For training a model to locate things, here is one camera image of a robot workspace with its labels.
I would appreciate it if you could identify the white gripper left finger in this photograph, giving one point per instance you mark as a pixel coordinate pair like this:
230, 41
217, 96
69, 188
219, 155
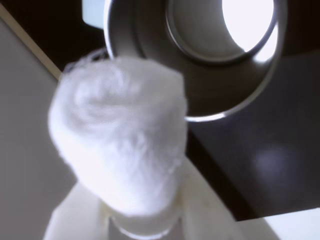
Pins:
75, 217

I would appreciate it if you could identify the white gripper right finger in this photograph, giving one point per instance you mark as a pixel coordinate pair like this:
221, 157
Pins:
210, 217

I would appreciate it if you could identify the white gauze roll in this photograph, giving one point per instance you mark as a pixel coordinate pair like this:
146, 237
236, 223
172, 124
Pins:
117, 130

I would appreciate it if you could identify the dark brown table mat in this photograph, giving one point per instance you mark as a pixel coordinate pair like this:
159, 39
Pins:
262, 150

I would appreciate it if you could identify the pale green steel mug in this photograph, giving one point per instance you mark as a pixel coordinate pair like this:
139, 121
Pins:
160, 30

